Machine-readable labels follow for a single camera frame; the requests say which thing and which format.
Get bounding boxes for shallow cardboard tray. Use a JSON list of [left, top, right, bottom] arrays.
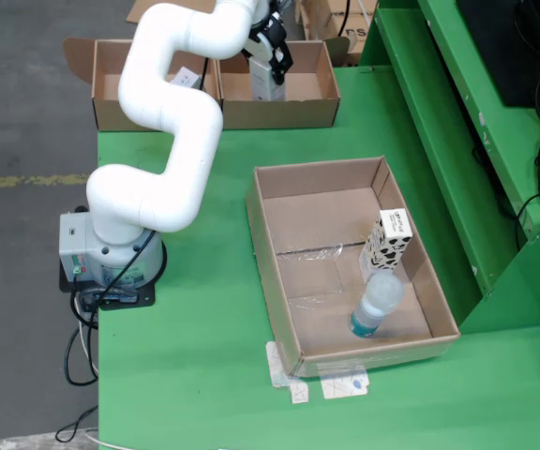
[[245, 156, 461, 380]]

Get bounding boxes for long black arm cable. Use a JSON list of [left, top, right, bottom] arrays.
[[75, 55, 211, 310]]

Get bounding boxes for tall white carton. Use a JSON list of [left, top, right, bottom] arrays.
[[249, 56, 287, 102]]

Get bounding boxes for thin white cable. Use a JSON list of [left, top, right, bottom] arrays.
[[84, 428, 128, 450], [73, 294, 100, 376]]

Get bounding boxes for black monitor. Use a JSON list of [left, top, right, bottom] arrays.
[[455, 0, 540, 108]]

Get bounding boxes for thick black power cable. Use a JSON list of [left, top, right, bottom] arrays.
[[65, 299, 100, 388]]

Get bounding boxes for printed cardboard box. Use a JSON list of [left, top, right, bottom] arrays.
[[295, 0, 379, 67]]

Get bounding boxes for cow print carton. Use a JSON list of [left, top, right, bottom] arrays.
[[358, 207, 413, 282]]

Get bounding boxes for green metal shelf rack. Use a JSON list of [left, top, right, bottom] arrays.
[[358, 0, 540, 335]]

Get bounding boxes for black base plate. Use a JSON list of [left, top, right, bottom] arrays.
[[58, 260, 157, 311]]

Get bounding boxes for grey robot base box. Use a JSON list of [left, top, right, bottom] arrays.
[[58, 211, 89, 282]]

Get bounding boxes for open brown cardboard box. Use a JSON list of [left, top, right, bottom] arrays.
[[62, 37, 224, 131], [213, 35, 350, 128]]

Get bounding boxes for white patterned paper tab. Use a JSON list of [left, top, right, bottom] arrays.
[[264, 340, 309, 405], [319, 359, 372, 400]]

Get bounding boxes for thin black cable loop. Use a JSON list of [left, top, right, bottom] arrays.
[[56, 405, 100, 444]]

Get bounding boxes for clear bottle teal label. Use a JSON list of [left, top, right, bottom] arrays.
[[348, 273, 404, 338]]

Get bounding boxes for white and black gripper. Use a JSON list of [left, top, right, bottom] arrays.
[[243, 11, 294, 86]]

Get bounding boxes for small white packet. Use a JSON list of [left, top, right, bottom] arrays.
[[169, 65, 202, 90]]

